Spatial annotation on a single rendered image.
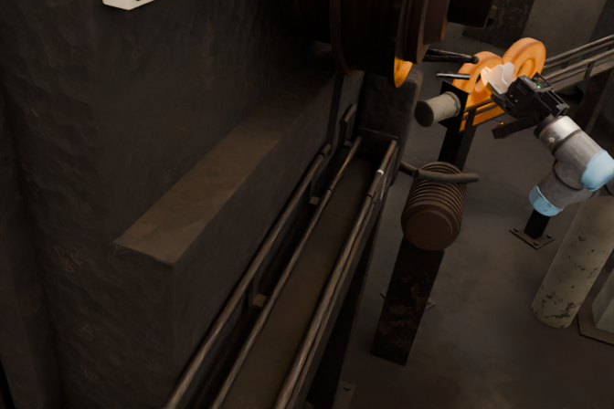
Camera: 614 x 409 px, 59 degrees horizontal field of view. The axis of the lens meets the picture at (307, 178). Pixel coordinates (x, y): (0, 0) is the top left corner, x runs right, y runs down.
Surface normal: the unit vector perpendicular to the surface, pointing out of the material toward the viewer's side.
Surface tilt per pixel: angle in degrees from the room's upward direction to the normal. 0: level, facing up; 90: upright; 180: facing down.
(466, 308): 0
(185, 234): 0
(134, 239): 0
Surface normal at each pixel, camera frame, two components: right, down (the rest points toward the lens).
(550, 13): -0.54, 0.41
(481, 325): 0.12, -0.83
